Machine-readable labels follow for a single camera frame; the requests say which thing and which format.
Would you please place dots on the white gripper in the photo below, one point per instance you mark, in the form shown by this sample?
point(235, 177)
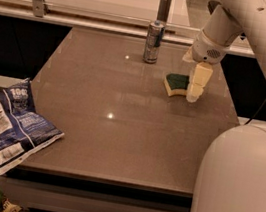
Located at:
point(207, 51)

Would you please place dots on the green and yellow sponge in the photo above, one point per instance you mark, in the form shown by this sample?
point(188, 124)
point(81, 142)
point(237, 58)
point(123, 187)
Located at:
point(176, 84)

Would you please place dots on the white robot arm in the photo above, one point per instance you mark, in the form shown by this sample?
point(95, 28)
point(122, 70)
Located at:
point(232, 175)

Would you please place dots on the blue chip bag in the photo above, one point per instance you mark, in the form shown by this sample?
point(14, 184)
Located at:
point(23, 131)

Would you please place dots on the silver blue drink can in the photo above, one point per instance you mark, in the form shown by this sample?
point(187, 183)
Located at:
point(153, 41)

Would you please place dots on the yellow snack package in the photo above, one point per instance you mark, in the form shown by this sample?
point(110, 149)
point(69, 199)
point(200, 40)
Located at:
point(10, 207)

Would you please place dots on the middle metal glass bracket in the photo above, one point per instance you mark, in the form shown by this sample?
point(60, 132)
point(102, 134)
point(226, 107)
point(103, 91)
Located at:
point(163, 10)

